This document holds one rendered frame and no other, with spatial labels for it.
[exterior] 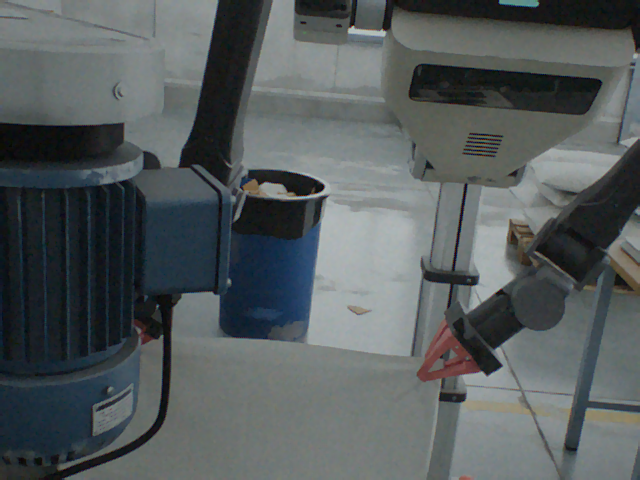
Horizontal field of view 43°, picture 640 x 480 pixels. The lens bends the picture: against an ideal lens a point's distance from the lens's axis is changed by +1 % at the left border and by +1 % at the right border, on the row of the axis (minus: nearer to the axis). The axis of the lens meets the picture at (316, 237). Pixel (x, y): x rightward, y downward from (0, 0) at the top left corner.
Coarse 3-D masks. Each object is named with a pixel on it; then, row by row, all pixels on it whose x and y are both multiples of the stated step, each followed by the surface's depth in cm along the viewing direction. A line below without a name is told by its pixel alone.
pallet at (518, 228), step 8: (512, 224) 495; (520, 224) 491; (512, 232) 497; (520, 232) 478; (528, 232) 478; (512, 240) 499; (520, 240) 470; (528, 240) 460; (520, 248) 467; (520, 256) 465; (528, 256) 446; (536, 264) 428; (616, 272) 462; (584, 288) 431; (592, 288) 431; (616, 288) 432; (624, 288) 433; (632, 288) 431
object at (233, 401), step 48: (144, 384) 104; (192, 384) 103; (240, 384) 102; (288, 384) 102; (336, 384) 103; (384, 384) 104; (432, 384) 104; (144, 432) 106; (192, 432) 105; (240, 432) 104; (288, 432) 104; (336, 432) 105; (384, 432) 106; (432, 432) 106
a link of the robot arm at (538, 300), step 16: (544, 224) 100; (544, 272) 91; (560, 272) 95; (592, 272) 97; (528, 288) 91; (544, 288) 91; (560, 288) 90; (576, 288) 98; (512, 304) 94; (528, 304) 91; (544, 304) 91; (560, 304) 90; (528, 320) 91; (544, 320) 91
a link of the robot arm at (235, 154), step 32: (224, 0) 79; (256, 0) 78; (224, 32) 81; (256, 32) 81; (224, 64) 83; (256, 64) 86; (224, 96) 85; (192, 128) 89; (224, 128) 87; (192, 160) 91; (224, 160) 90
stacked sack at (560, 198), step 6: (534, 180) 471; (540, 186) 457; (546, 186) 448; (546, 192) 445; (552, 192) 437; (558, 192) 434; (564, 192) 432; (570, 192) 432; (552, 198) 434; (558, 198) 428; (564, 198) 427; (570, 198) 427; (558, 204) 425; (564, 204) 425
